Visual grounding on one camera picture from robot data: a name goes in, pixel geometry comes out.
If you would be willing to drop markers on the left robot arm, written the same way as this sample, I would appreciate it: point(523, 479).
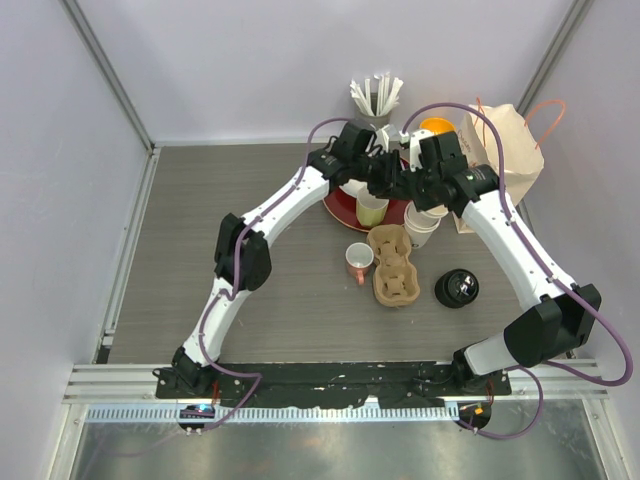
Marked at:
point(242, 255)

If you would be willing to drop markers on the orange bowl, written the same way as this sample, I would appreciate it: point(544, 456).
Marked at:
point(437, 126)

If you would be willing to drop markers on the white wrapped straws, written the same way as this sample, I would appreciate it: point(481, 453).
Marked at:
point(376, 96)

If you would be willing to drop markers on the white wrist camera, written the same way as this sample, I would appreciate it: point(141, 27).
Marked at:
point(412, 143)
point(387, 135)

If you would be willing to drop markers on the white paper plate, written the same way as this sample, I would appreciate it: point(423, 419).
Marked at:
point(353, 187)

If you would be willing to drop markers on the pink mug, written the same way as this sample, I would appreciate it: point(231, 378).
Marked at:
point(359, 259)

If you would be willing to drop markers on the black cup lids stack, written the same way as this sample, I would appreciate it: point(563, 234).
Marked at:
point(457, 288)

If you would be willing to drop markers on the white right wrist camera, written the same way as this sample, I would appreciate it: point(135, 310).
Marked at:
point(412, 143)

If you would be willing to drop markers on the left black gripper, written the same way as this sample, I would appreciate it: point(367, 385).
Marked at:
point(390, 183)

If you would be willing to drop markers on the paper takeout bag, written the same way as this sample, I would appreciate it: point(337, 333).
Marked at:
point(523, 160)

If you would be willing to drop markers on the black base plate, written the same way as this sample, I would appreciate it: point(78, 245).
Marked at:
point(331, 385)

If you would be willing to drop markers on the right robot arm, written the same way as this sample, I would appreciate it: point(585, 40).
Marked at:
point(557, 314)

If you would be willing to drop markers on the aluminium frame rail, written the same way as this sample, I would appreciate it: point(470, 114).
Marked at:
point(127, 393)

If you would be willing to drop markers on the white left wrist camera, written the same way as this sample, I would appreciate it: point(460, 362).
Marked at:
point(387, 135)

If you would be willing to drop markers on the brown cardboard cup carrier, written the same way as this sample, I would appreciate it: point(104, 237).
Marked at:
point(395, 279)

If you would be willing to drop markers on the stack of white paper cups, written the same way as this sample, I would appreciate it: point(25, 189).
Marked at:
point(420, 225)

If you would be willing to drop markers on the grey straw holder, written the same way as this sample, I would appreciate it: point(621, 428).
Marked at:
point(376, 122)

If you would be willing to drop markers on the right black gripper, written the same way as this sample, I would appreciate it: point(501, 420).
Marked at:
point(419, 202)

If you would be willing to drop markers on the red round tray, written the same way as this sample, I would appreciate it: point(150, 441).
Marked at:
point(343, 208)

